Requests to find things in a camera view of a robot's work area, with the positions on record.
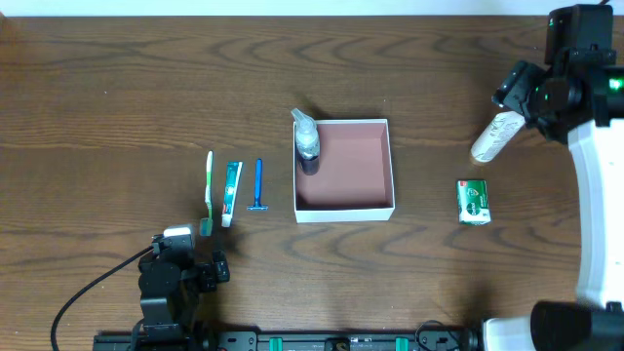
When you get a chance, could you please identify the clear spray bottle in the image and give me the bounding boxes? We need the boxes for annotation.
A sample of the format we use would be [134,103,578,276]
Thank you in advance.
[291,108,321,176]

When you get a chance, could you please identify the white cosmetic tube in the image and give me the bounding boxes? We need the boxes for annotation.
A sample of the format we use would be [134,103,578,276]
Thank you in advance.
[470,111,526,164]

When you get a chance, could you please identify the black mounting rail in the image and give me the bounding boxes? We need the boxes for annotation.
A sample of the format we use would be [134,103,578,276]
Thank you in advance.
[93,327,484,351]

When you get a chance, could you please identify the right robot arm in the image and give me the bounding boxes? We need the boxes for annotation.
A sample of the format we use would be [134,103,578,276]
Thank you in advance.
[482,1,623,350]

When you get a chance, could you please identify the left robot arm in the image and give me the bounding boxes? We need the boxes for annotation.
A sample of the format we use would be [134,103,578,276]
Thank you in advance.
[93,234,230,351]

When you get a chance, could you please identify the blue disposable razor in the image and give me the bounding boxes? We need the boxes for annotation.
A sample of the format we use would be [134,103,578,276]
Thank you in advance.
[247,158,268,212]

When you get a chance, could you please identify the white box with pink interior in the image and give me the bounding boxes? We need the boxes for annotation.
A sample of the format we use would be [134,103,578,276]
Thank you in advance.
[292,119,396,223]

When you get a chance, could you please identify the green soap packet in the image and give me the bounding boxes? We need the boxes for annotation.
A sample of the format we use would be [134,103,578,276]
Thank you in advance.
[456,179,491,226]

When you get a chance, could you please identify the green white toothbrush with cap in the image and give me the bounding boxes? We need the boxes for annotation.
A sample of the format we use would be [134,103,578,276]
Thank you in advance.
[200,150,214,237]

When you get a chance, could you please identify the Colgate toothpaste tube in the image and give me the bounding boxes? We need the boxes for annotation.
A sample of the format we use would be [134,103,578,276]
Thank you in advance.
[221,161,243,228]

